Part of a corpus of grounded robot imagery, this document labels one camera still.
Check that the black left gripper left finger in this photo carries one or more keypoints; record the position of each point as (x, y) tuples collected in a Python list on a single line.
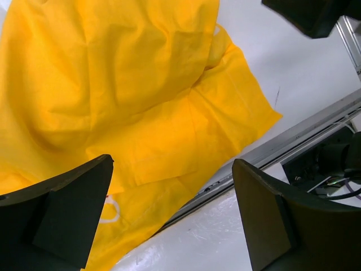
[(51, 225)]

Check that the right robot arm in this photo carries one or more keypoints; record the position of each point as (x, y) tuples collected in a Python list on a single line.
[(314, 18)]

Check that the aluminium rail frame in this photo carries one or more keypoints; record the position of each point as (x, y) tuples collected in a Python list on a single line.
[(263, 155)]

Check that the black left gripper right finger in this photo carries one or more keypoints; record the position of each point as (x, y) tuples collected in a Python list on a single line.
[(289, 229)]

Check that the yellow pillowcase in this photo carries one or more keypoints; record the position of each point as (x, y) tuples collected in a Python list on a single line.
[(158, 85)]

